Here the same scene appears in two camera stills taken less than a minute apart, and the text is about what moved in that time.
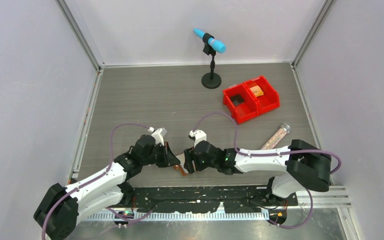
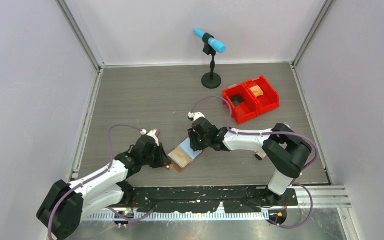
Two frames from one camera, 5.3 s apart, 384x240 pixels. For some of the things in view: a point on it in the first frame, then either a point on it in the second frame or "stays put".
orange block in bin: [257, 91] stays put
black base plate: [202, 199] stays put
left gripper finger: [170, 158] -> [163, 160]
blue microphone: [214, 43] stays put
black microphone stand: [212, 80] stays put
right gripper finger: [188, 162] -> [196, 141]
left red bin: [239, 100] stays put
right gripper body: [200, 165] -> [206, 140]
